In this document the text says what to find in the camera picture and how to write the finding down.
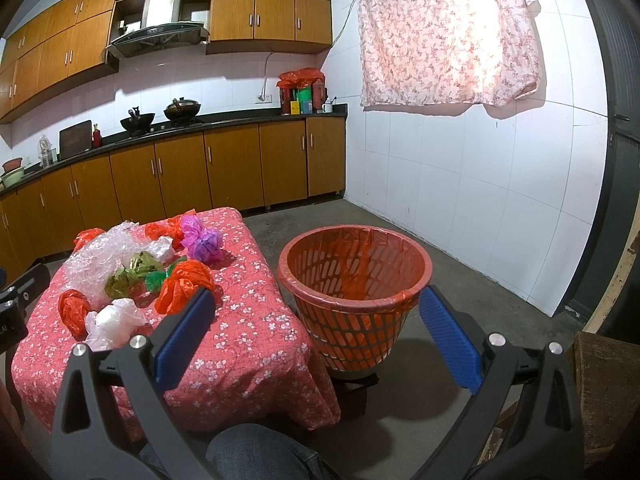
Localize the red plastic bag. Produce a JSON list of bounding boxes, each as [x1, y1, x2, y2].
[[58, 289, 91, 340]]

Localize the clear bubble wrap sheet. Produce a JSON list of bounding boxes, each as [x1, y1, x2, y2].
[[62, 221, 151, 311]]

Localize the orange plastic bag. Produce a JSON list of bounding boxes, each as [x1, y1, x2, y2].
[[73, 228, 105, 252], [154, 259, 215, 315], [144, 209, 196, 250]]

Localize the white plastic bag front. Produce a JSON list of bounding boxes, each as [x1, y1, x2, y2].
[[85, 298, 146, 352]]

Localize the white plastic bag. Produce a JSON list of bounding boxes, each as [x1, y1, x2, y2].
[[85, 298, 146, 352], [146, 236, 176, 266]]

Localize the olive green foil wrapper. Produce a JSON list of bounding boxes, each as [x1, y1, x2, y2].
[[104, 252, 164, 299]]

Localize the orange plastic bag back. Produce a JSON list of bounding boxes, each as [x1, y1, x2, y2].
[[144, 209, 196, 250]]

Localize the orange plastic bag front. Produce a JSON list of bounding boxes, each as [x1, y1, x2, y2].
[[154, 259, 215, 315]]

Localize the purple plastic bag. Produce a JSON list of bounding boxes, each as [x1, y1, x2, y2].
[[180, 214, 224, 266]]

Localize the lower wooden kitchen cabinets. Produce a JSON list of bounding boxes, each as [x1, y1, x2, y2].
[[1, 114, 346, 280]]

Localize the wooden kitchen cabinets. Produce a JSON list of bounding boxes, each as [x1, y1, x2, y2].
[[1, 0, 333, 124], [1, 114, 346, 280]]

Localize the red plastic trash basket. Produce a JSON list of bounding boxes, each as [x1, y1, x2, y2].
[[278, 224, 433, 377]]

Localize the upper wooden kitchen cabinets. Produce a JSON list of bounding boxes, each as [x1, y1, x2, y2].
[[1, 0, 333, 124]]

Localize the stacked basins on counter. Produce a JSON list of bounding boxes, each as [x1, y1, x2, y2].
[[1, 157, 25, 188]]

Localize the glass jar on counter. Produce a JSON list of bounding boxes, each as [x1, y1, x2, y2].
[[38, 134, 55, 168]]

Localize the person knee in jeans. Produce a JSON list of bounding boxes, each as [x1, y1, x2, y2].
[[139, 422, 336, 480]]

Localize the dark cutting board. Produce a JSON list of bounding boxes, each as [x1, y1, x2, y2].
[[58, 120, 92, 160]]

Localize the red bottle on counter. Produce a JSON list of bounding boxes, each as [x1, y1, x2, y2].
[[91, 124, 102, 148]]

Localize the red floral tablecloth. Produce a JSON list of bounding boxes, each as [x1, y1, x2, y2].
[[11, 207, 341, 432]]

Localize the black wok left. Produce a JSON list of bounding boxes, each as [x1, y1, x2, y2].
[[120, 106, 155, 136]]

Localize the black wok with lid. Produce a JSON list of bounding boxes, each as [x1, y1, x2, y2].
[[164, 98, 201, 126]]

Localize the range hood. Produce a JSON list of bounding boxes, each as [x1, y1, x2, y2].
[[106, 0, 212, 60]]

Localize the red bag covered containers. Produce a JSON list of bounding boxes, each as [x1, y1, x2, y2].
[[277, 67, 326, 115]]

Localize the white mug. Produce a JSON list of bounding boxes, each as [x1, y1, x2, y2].
[[321, 96, 336, 114]]

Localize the pink floral hanging cloth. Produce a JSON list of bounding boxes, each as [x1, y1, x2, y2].
[[356, 0, 542, 107]]

